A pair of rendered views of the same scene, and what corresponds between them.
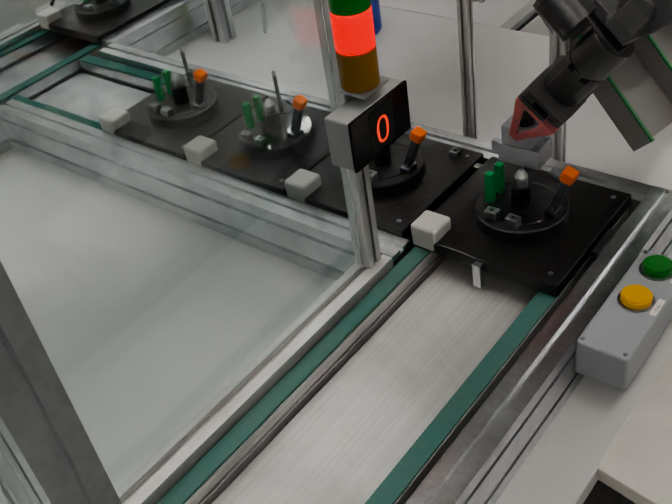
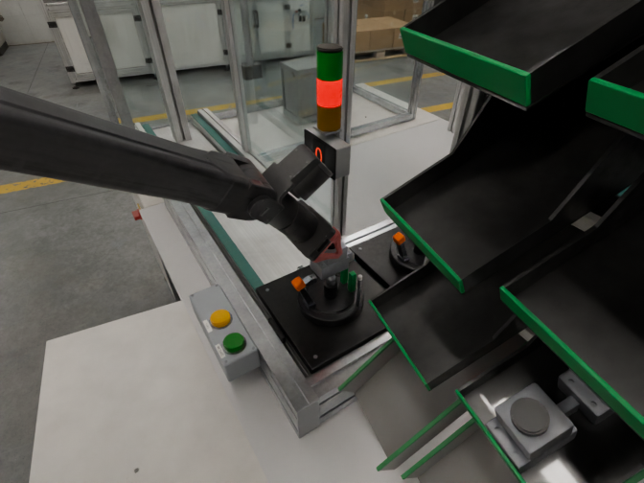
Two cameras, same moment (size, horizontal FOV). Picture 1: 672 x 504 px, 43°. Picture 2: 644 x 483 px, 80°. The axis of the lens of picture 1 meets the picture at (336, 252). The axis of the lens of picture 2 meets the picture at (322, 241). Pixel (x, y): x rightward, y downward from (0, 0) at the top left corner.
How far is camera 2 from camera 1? 140 cm
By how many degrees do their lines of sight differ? 75
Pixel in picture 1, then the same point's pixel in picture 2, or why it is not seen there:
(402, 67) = not seen: outside the picture
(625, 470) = (172, 308)
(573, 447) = not seen: hidden behind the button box
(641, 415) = (190, 330)
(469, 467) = (190, 226)
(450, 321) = (287, 264)
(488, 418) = (205, 239)
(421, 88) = not seen: hidden behind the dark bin
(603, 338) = (209, 292)
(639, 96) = (404, 408)
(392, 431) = (240, 228)
